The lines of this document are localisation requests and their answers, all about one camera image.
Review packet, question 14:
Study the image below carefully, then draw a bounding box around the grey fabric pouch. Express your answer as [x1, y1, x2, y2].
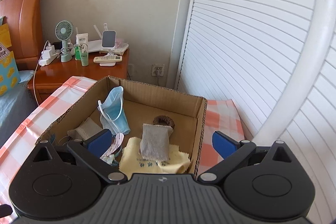
[139, 124, 174, 161]
[67, 118, 102, 140]

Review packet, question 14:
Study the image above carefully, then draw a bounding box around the blue face mask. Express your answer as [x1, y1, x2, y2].
[98, 86, 130, 135]

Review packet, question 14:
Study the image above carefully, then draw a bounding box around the yellow cleaning cloth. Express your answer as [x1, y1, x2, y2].
[119, 137, 191, 179]

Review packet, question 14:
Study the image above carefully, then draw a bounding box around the brown hair scrunchie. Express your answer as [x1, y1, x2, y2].
[153, 115, 175, 129]

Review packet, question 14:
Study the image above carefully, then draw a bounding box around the pink checkered tablecloth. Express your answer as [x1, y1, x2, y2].
[1, 76, 244, 204]

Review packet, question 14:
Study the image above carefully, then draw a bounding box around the cardboard box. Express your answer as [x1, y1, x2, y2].
[38, 76, 207, 175]

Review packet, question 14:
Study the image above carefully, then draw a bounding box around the wooden nightstand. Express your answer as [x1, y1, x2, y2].
[27, 50, 129, 104]

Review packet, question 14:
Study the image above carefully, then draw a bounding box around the blue grey bedding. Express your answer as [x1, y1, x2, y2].
[0, 71, 37, 147]

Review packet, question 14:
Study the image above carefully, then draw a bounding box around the white remote control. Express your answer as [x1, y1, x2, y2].
[93, 55, 122, 64]

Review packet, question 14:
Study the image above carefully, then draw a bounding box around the green tube bottle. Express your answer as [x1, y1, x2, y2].
[80, 43, 89, 67]

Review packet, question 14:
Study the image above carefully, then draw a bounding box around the green lighter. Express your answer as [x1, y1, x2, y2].
[73, 44, 81, 60]

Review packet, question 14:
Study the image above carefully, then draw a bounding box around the white power strip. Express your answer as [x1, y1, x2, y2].
[39, 45, 60, 67]

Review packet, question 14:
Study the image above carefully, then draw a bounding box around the yellow blue printed bag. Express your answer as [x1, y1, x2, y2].
[0, 23, 21, 96]

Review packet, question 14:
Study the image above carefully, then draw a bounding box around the white labelled box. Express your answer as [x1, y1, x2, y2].
[76, 33, 88, 50]

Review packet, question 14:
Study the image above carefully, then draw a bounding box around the phone on white stand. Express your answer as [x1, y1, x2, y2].
[101, 23, 116, 56]

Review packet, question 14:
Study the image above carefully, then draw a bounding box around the green handheld fan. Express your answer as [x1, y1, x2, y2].
[55, 20, 74, 63]

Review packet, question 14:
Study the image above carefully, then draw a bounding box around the white louvered closet door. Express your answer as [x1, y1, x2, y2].
[175, 0, 335, 223]

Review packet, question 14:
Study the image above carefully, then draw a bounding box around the wooden headboard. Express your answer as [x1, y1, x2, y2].
[1, 0, 43, 71]

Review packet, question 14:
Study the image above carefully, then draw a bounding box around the wall power outlet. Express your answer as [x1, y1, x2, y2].
[151, 64, 165, 77]

